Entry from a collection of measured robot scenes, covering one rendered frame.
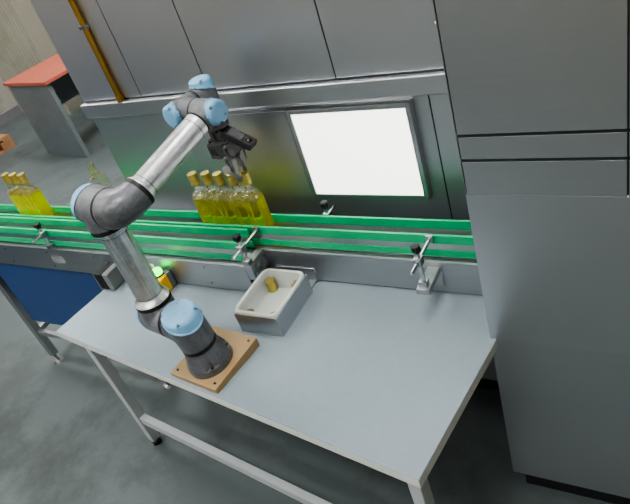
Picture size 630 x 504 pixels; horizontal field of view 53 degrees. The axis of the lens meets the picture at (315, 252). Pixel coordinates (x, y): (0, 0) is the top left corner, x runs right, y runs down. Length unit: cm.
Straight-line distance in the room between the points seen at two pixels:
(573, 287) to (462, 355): 37
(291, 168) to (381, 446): 101
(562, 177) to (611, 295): 35
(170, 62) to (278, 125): 45
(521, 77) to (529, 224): 37
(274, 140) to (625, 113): 118
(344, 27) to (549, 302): 94
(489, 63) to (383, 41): 55
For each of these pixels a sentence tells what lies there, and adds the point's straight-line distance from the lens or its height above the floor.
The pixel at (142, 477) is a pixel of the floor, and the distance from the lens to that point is 298.
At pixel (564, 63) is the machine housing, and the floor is 155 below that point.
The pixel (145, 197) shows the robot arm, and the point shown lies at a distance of 174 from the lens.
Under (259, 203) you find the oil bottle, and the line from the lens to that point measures 217.
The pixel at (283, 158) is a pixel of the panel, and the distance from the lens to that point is 219.
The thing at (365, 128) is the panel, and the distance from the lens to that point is 198.
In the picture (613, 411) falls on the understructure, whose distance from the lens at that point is 198.
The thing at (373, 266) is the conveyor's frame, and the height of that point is 84.
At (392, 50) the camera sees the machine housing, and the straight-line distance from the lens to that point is 186.
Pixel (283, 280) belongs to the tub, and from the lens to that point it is 219.
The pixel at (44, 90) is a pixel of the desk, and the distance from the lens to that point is 638.
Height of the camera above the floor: 208
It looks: 34 degrees down
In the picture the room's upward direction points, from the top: 20 degrees counter-clockwise
